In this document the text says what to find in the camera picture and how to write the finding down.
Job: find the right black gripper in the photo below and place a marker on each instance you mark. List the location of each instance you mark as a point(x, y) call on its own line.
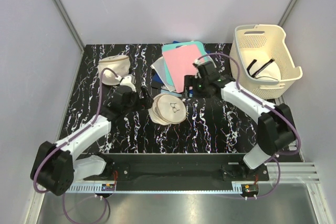
point(190, 81)

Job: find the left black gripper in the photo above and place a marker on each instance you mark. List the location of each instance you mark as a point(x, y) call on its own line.
point(146, 101)

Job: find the mesh laundry bag with glasses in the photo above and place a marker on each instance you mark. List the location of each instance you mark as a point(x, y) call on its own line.
point(167, 109)

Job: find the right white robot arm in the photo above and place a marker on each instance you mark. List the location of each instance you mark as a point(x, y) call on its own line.
point(275, 126)

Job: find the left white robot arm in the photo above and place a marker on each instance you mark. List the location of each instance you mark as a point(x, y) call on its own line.
point(58, 165)

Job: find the far mesh laundry bag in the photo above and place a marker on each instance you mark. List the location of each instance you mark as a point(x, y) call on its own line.
point(120, 64)

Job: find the cream plastic laundry basket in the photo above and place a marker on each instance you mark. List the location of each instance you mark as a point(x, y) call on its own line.
point(262, 42)

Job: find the pink plastic board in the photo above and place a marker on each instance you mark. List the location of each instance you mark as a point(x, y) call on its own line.
point(181, 66)

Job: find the dark blue board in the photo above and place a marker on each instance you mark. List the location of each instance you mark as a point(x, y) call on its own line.
point(157, 78)

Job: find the teal plastic board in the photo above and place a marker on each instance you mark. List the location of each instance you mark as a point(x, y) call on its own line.
point(204, 48)

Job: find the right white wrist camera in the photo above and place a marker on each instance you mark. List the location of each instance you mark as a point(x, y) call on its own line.
point(202, 62)

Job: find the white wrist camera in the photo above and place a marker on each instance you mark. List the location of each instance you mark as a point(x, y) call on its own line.
point(202, 62)
point(128, 80)

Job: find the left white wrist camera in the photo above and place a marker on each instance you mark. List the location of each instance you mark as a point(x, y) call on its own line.
point(128, 80)

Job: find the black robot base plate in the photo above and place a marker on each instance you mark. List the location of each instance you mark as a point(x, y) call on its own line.
point(184, 169)

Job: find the white slotted cable duct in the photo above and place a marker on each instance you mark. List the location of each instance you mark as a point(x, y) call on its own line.
point(148, 188)

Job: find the left aluminium frame post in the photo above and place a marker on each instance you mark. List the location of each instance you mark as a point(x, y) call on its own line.
point(69, 24)

